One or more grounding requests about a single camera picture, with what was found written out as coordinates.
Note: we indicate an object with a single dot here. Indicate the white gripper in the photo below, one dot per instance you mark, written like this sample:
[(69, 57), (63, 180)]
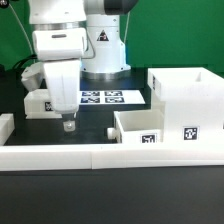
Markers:
[(63, 83)]

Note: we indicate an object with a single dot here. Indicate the white drawer box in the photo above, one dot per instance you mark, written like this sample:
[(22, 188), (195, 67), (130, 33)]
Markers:
[(137, 126), (37, 105)]

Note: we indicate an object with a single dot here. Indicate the white drawer cabinet frame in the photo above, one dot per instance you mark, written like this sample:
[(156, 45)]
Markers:
[(191, 104)]

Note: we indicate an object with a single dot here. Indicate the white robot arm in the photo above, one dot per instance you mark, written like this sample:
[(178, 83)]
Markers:
[(105, 54)]

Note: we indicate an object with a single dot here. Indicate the paper sheet with markers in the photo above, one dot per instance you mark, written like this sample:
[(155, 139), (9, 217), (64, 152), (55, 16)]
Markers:
[(111, 97)]

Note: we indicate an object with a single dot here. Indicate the white fence front rail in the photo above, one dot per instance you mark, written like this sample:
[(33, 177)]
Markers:
[(106, 156)]

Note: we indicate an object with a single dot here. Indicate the white fence rail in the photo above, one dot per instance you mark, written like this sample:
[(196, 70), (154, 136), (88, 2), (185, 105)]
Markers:
[(6, 127), (106, 156)]

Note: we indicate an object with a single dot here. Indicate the white fence left rail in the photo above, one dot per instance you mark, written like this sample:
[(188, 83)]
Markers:
[(6, 127)]

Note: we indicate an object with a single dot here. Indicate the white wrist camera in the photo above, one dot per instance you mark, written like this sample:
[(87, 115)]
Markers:
[(51, 45)]

